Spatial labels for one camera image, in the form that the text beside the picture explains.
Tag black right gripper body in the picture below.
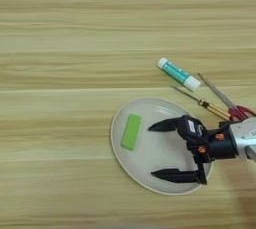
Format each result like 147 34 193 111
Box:
185 122 239 186

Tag green eraser block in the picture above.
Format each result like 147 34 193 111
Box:
120 113 142 152

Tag red handled scissors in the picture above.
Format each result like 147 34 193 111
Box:
197 72 256 122

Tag teal and white glue stick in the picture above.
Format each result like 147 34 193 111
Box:
156 57 202 93

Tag white round plate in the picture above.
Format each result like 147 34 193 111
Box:
110 97 214 196

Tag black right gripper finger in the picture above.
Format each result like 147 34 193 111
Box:
148 116 183 133
150 168 201 184

